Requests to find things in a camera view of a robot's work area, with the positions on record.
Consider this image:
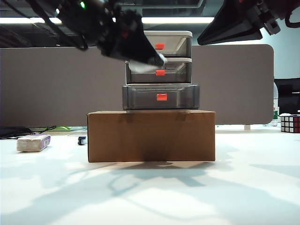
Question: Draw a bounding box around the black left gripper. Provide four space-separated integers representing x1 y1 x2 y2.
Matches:
98 8 165 66

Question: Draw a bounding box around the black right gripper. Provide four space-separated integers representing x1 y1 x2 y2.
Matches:
197 0 285 46

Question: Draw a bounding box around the clear drawer red handle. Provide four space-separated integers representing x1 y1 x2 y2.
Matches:
121 84 201 111
146 36 189 58
129 62 188 83

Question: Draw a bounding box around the white ceiling light strip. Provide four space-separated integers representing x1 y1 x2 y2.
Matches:
0 16 218 24

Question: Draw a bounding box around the brown cardboard box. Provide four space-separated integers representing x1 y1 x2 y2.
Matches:
86 109 216 163

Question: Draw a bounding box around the black boxy object white print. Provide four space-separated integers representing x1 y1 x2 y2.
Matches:
274 78 300 115

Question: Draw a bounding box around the clear bottle green label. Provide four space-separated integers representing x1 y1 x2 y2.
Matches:
273 97 280 124

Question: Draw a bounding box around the brown desk divider panel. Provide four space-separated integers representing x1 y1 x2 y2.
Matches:
0 44 275 128

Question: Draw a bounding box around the black Rubik's cube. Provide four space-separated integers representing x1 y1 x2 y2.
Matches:
280 114 300 134

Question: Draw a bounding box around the white block purple wrapper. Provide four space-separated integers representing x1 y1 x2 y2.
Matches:
16 134 52 153

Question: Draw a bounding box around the white plastic drawer cabinet frame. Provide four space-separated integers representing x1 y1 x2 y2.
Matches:
125 30 193 86

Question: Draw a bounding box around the black cable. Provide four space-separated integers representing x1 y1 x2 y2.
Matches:
25 125 57 136

